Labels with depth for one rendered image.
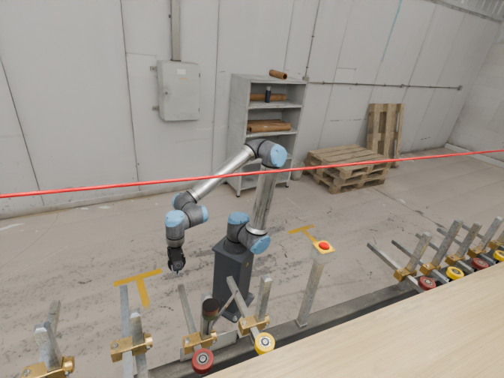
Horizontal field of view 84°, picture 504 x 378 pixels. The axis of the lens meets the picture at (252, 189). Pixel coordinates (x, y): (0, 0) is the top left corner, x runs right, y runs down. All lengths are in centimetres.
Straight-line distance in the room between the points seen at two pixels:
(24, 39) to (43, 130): 80
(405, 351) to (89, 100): 326
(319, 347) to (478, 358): 68
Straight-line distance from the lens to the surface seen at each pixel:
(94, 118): 346
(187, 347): 130
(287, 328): 159
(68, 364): 123
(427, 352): 153
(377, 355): 140
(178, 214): 137
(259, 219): 175
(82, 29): 334
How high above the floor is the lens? 197
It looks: 28 degrees down
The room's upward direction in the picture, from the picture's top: 7 degrees clockwise
